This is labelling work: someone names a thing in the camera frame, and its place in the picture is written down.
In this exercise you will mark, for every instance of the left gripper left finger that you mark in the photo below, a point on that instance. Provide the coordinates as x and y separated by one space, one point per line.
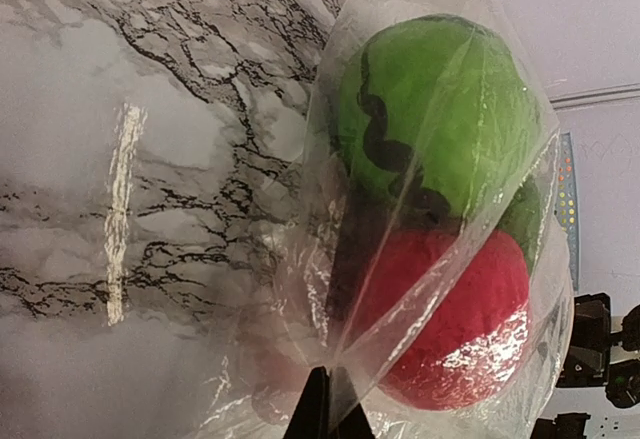
310 419

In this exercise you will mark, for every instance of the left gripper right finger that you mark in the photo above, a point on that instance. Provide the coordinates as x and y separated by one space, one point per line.
352 420

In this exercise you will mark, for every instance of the pink fake dragon fruit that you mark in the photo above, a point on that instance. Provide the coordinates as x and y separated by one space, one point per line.
474 341

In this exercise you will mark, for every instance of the clear zip top bag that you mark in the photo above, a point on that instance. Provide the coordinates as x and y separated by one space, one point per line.
313 253

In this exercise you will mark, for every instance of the dark green fake vegetable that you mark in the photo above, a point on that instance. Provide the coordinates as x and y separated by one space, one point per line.
522 220

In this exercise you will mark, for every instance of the light blue perforated basket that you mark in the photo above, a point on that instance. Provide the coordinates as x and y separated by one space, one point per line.
566 208

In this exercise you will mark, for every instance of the right aluminium frame post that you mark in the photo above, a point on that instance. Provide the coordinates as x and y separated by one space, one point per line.
596 97

